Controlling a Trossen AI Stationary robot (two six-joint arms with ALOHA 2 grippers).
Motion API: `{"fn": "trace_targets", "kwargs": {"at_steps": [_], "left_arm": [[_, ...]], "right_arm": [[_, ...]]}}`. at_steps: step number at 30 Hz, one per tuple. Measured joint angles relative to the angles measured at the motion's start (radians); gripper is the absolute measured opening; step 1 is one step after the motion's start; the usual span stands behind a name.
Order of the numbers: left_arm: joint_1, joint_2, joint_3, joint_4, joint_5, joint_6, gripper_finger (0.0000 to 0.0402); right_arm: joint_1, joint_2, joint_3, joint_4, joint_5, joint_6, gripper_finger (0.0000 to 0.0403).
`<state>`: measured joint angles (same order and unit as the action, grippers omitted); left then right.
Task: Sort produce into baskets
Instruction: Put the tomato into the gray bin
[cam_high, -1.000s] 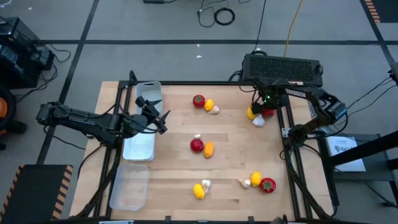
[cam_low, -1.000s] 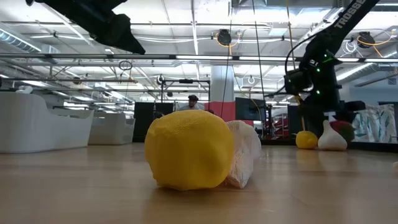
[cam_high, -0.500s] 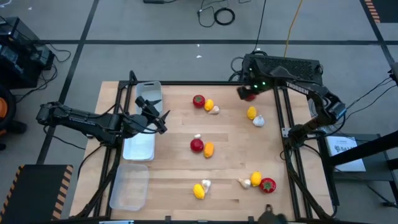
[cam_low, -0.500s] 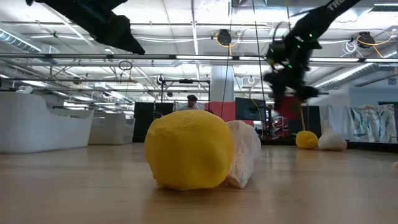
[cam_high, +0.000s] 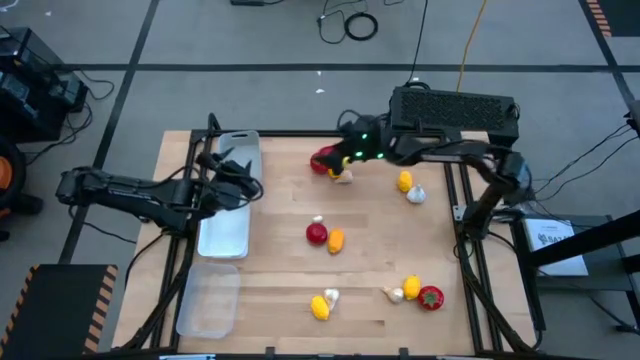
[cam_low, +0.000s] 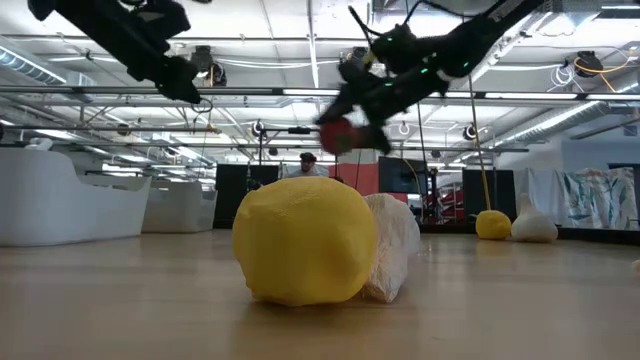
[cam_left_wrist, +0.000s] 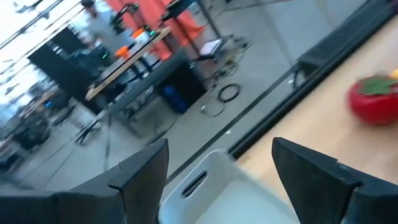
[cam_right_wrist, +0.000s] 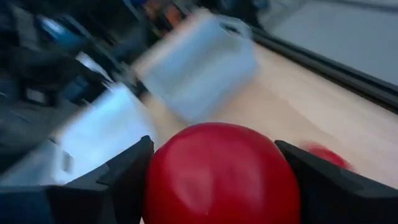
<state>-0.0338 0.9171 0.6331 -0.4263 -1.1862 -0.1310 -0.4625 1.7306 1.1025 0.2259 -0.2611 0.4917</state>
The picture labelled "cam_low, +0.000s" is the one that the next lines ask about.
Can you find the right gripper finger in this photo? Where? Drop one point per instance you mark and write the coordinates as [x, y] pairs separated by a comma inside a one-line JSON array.
[[345, 109], [375, 137]]

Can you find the black metal stand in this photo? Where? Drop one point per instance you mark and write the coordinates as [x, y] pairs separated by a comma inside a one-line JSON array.
[[300, 130]]

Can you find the black rectangular panel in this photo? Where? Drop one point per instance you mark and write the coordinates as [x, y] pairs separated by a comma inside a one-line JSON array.
[[497, 190], [265, 175], [231, 195]]

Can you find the leaf print curtain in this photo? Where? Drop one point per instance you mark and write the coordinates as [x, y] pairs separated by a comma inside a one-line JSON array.
[[600, 200]]

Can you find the overhead metal frame bar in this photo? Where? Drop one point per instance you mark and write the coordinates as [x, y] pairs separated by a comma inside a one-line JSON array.
[[75, 90]]

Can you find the white garlic bulb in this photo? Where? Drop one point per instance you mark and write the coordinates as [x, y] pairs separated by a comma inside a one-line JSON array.
[[395, 240], [534, 230]]

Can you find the white plastic basket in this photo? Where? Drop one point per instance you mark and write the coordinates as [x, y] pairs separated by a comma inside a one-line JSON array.
[[50, 210]]

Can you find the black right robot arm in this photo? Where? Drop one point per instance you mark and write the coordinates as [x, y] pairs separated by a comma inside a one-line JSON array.
[[480, 35]]

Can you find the white and red pillar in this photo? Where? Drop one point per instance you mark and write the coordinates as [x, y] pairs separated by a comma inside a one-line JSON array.
[[367, 175]]

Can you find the yellow lemon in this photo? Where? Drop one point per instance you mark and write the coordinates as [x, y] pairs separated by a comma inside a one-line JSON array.
[[305, 240], [493, 226]]

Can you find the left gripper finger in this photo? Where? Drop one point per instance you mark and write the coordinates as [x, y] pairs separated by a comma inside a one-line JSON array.
[[181, 80]]

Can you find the grey plastic basket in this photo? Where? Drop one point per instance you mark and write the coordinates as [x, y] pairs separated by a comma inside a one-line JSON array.
[[175, 210]]

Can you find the black monitor screen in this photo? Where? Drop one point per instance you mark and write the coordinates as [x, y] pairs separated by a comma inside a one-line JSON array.
[[400, 175]]

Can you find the red tomato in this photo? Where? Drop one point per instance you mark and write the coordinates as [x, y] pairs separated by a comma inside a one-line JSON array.
[[337, 137]]

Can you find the white rounded object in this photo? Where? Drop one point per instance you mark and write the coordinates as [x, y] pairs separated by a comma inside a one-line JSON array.
[[40, 144]]

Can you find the black aluminium table frame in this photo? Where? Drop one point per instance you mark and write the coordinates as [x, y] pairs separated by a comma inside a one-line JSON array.
[[600, 236]]

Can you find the person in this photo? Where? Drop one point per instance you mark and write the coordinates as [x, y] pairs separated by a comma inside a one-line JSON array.
[[307, 167]]

